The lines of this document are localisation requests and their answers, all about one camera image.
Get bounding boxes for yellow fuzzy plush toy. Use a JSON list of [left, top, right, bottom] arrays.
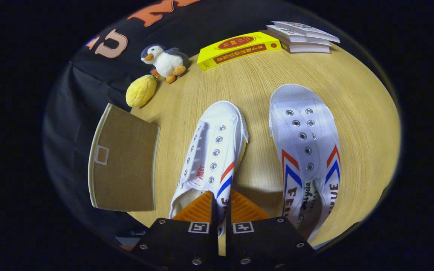
[[125, 74, 158, 108]]

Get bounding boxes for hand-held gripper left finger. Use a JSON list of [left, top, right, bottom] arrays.
[[130, 191, 219, 271]]

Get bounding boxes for yellow box with red label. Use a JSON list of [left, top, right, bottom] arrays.
[[197, 32, 282, 71]]

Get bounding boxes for white striped canvas shoe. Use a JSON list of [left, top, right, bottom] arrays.
[[269, 84, 342, 242], [169, 100, 249, 238]]

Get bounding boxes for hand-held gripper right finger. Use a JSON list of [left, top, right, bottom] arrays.
[[225, 189, 315, 271]]

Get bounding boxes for white illustrated book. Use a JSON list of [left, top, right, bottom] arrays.
[[272, 21, 341, 43], [266, 25, 332, 47]]

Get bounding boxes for beige fabric storage box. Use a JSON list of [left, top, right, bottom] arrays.
[[88, 103, 161, 212]]

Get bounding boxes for penguin plush toy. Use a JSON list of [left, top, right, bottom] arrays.
[[141, 44, 190, 84]]

